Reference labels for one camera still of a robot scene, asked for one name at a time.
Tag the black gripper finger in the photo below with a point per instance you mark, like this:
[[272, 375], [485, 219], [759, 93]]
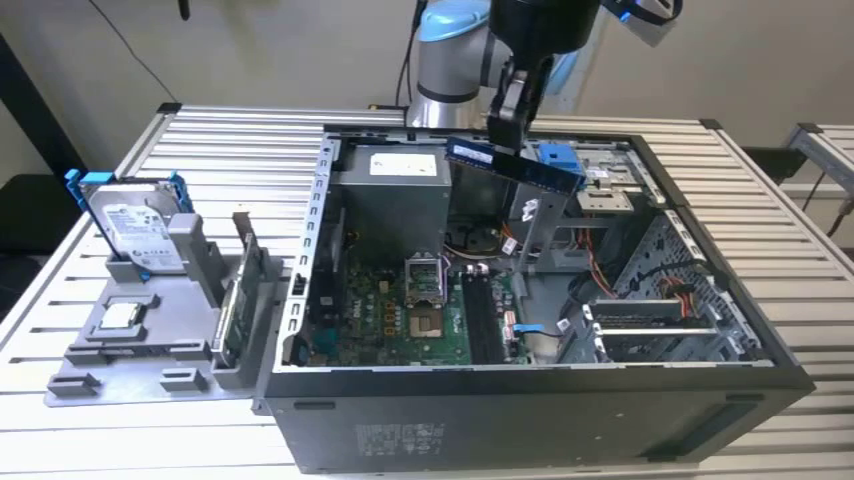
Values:
[[507, 130]]

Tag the RAM stick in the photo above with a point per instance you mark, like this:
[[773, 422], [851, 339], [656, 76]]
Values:
[[133, 354], [520, 170]]

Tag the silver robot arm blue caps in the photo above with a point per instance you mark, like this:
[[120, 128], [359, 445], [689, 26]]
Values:
[[447, 60]]

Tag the blue drive latch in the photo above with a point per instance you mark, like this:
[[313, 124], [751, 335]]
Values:
[[556, 154]]

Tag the silver metal drive cage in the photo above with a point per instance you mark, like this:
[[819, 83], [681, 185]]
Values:
[[603, 205]]

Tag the black cooler fan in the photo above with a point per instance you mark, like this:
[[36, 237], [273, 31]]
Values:
[[469, 240]]

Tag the grey power supply unit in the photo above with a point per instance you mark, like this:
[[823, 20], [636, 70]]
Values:
[[393, 210]]

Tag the CPU socket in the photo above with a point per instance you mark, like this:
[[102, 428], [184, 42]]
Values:
[[425, 325]]

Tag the green motherboard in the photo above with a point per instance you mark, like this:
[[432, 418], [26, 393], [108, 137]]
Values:
[[373, 320]]

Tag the metal disk bay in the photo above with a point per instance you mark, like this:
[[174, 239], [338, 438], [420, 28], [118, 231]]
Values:
[[647, 320]]

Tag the metal slat side table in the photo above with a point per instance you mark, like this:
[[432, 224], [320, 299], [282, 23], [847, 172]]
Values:
[[820, 150]]

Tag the graphics card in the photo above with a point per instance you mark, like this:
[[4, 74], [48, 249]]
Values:
[[242, 300]]

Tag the black PC case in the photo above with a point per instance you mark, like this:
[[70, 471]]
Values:
[[467, 425]]

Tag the silver hard disk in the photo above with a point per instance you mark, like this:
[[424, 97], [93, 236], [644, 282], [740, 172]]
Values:
[[129, 225]]

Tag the grey parts rack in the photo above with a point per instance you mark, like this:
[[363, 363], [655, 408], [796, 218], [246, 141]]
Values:
[[173, 300]]

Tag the blue disk carrier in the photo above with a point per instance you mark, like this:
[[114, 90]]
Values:
[[96, 177]]

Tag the silver CPU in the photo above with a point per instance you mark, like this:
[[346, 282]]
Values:
[[120, 317]]

